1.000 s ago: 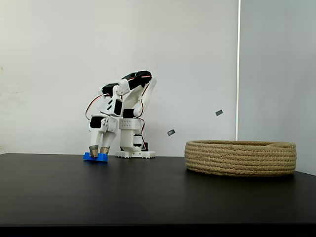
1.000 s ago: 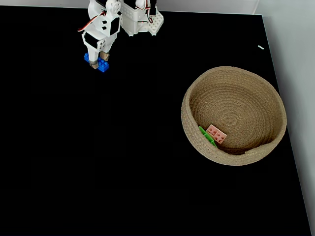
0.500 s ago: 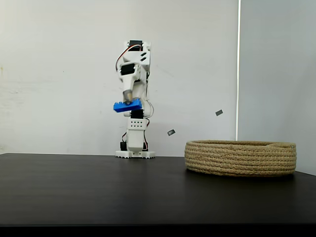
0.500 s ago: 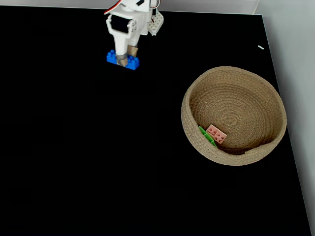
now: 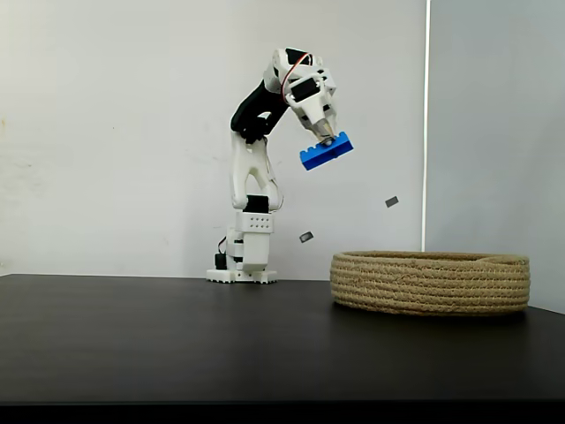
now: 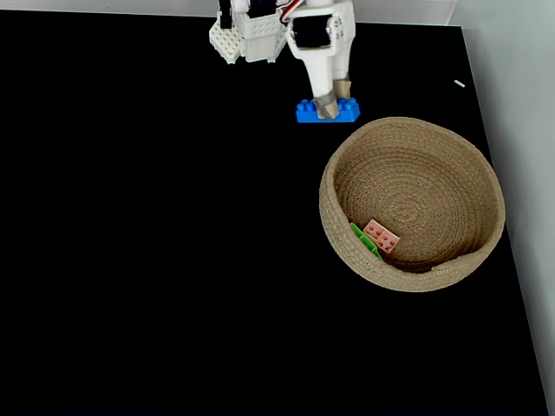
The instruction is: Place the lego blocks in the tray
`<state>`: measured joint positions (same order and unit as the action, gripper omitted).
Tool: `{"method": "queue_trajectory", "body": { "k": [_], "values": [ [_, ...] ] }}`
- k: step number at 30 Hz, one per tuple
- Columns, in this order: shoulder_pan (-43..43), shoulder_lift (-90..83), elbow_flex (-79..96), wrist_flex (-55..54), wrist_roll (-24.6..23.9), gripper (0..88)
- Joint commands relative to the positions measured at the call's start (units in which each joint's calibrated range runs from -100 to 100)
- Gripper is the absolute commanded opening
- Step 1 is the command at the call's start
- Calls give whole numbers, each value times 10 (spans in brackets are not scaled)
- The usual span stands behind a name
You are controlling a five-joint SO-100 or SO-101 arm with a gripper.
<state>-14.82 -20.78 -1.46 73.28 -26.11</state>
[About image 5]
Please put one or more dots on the blue lego block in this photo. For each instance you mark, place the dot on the blue lego block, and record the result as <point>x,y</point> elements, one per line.
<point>318,156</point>

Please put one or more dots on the white vertical wall strip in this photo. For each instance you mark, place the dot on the white vertical wall strip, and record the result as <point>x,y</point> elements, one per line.
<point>426,123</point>

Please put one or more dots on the grey tape piece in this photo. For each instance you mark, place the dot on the grey tape piece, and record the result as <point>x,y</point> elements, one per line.
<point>306,236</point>
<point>392,202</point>

